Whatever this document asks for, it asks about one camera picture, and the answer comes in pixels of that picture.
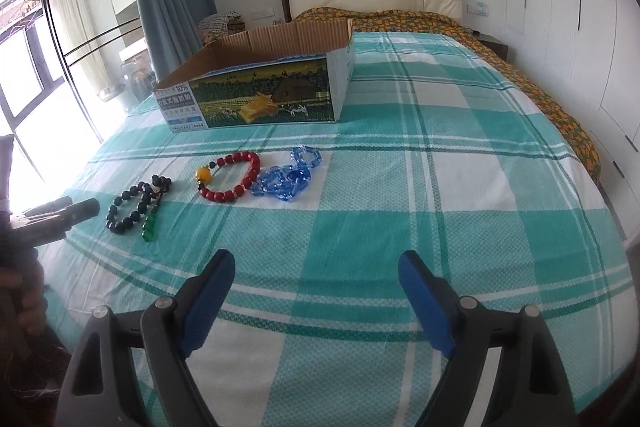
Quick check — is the blue crystal bracelet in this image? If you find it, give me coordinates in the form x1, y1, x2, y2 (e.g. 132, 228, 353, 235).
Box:
251, 145, 322, 203

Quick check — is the printed cardboard box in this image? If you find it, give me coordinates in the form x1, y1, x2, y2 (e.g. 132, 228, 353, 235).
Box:
151, 18, 357, 134

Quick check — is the clutter pile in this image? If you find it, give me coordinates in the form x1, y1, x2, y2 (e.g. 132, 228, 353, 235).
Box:
196, 9, 246, 48

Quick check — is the person's left hand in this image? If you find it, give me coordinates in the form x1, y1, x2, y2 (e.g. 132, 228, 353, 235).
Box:
0, 252, 48, 339

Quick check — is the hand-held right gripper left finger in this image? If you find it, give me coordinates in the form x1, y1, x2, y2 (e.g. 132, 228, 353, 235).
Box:
59, 249, 237, 427

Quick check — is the black bead bracelet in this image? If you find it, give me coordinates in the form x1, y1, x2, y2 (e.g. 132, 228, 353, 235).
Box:
105, 174, 174, 243

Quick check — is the white wardrobe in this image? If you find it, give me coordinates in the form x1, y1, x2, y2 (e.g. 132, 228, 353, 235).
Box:
495, 0, 640, 249

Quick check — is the black-framed sliding glass door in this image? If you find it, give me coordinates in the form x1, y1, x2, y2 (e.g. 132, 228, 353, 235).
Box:
42, 0, 157, 144

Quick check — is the dark wooden nightstand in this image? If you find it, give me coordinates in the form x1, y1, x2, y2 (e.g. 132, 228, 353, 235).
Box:
474, 32, 511, 64

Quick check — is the green checked tablecloth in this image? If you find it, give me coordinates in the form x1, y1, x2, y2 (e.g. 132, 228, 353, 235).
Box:
30, 31, 632, 421

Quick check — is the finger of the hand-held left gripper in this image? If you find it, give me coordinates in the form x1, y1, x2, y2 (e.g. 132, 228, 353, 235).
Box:
24, 196, 73, 217
60, 199, 100, 229

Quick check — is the red bead bracelet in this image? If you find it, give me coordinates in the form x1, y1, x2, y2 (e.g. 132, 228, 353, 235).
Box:
194, 150, 262, 202

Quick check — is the black-framed window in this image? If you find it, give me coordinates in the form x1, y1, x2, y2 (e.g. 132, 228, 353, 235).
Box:
0, 0, 67, 228

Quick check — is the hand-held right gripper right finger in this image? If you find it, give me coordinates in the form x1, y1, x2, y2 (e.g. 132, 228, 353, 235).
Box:
397, 250, 584, 427

